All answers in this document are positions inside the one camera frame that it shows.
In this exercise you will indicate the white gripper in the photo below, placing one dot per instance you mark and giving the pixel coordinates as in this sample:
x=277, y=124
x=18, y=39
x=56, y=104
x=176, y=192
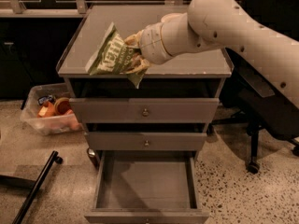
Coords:
x=151, y=45

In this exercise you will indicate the green jalapeno chip bag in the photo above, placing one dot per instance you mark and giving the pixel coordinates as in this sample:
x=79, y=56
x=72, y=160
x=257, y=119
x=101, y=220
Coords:
x=113, y=57

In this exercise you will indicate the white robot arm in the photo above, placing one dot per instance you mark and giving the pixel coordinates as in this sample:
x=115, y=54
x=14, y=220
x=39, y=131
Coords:
x=217, y=24

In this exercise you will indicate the grey top drawer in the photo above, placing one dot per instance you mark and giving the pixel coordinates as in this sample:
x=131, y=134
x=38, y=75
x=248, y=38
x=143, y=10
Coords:
x=153, y=102

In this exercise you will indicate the grey drawer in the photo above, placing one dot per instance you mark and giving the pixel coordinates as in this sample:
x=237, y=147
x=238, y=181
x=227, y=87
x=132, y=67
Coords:
x=145, y=136
x=153, y=102
x=146, y=187

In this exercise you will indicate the grey drawer cabinet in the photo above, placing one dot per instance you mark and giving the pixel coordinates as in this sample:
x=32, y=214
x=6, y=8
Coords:
x=210, y=67

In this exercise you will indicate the grey middle drawer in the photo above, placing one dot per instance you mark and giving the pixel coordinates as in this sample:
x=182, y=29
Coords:
x=145, y=136

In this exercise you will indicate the grey bottom drawer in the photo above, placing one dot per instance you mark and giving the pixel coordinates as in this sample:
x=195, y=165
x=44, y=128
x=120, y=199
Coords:
x=146, y=187

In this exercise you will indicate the white paper bowl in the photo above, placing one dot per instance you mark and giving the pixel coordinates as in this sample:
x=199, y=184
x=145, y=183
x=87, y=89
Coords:
x=174, y=18

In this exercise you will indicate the orange cup in bin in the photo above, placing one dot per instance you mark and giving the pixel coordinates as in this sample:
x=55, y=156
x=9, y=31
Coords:
x=61, y=105

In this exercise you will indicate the clear plastic storage bin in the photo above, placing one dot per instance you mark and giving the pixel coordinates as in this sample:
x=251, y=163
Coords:
x=39, y=110

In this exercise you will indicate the cabinet caster wheel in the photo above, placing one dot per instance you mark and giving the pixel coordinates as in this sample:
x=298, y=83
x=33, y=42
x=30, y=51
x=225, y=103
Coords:
x=92, y=156

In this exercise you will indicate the black office chair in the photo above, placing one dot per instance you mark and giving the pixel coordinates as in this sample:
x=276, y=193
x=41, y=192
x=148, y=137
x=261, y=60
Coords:
x=260, y=105

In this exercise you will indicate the black metal stand leg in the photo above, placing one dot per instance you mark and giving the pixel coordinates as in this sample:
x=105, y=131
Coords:
x=33, y=185

